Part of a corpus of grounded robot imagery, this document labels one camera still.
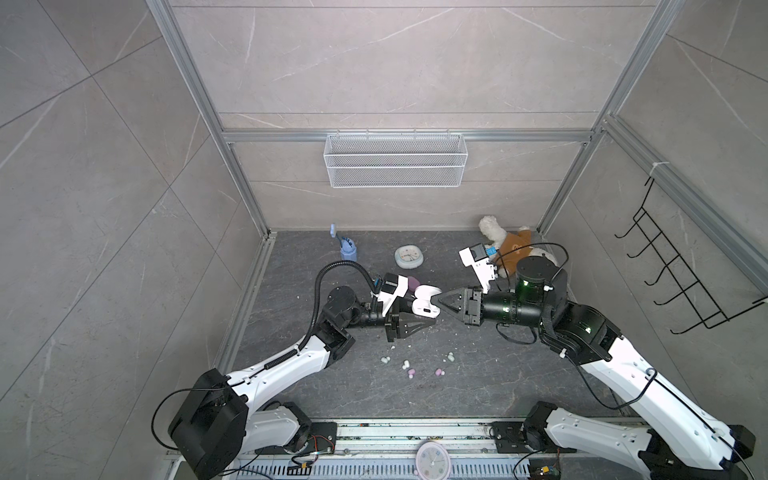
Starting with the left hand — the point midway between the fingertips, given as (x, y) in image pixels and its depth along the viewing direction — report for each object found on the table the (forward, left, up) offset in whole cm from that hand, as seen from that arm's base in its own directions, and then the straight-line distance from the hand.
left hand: (432, 310), depth 62 cm
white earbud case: (0, +2, +2) cm, 3 cm away
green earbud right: (+1, -9, -30) cm, 32 cm away
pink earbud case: (+28, -1, -31) cm, 41 cm away
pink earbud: (-3, +3, -31) cm, 31 cm away
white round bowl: (+38, 0, -28) cm, 48 cm away
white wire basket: (+59, +5, -2) cm, 59 cm away
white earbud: (-1, +4, -31) cm, 31 cm away
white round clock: (-24, 0, -29) cm, 38 cm away
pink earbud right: (-3, -5, -31) cm, 31 cm away
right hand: (-1, +1, +5) cm, 5 cm away
